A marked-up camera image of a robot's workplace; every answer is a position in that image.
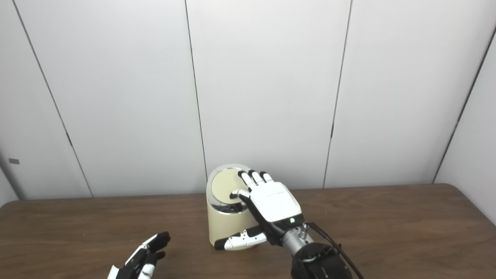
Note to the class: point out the cream-colored bin body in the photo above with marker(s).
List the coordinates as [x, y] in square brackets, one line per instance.
[224, 226]

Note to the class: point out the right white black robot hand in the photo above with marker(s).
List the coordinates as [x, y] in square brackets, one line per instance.
[275, 201]

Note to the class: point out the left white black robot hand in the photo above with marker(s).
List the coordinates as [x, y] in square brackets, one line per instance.
[141, 259]

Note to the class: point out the round cream bin lid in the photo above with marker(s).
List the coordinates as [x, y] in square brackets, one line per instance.
[224, 184]

